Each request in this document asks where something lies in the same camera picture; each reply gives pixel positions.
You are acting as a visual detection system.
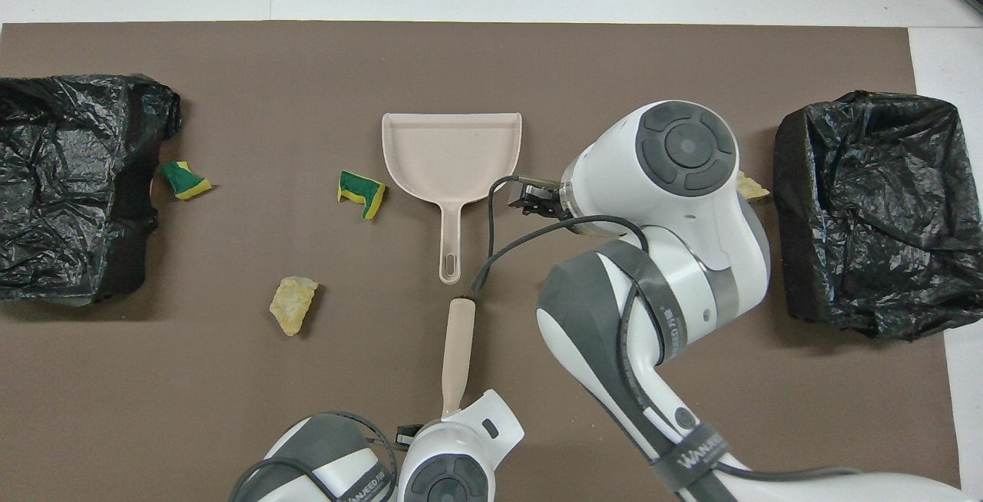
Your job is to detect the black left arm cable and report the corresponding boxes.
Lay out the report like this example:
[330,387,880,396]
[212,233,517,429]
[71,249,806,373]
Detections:
[229,411,400,502]

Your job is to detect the pale rock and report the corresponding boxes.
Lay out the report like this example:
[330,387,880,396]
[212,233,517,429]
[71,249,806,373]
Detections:
[269,276,319,337]

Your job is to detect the pale yellow crumpled lump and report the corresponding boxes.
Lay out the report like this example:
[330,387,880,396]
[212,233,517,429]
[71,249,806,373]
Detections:
[737,172,771,202]

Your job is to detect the brown table mat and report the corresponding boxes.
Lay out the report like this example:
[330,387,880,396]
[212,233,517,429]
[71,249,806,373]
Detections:
[0,22,962,502]

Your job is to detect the black bag lined trash bin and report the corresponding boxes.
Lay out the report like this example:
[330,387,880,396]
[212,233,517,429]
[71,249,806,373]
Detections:
[773,90,983,342]
[0,74,183,307]

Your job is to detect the beige plastic dustpan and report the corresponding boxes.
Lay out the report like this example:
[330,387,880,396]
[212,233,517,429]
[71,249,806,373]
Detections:
[382,111,523,285]

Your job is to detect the green yellow sponge piece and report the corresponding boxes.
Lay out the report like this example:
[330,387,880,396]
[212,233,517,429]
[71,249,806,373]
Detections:
[337,170,388,221]
[160,160,213,201]

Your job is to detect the beige hand brush black bristles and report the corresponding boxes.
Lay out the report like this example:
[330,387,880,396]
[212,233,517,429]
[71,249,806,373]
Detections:
[440,297,477,420]

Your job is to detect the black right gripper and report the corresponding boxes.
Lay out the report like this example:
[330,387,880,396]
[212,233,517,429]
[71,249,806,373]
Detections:
[508,177,565,217]

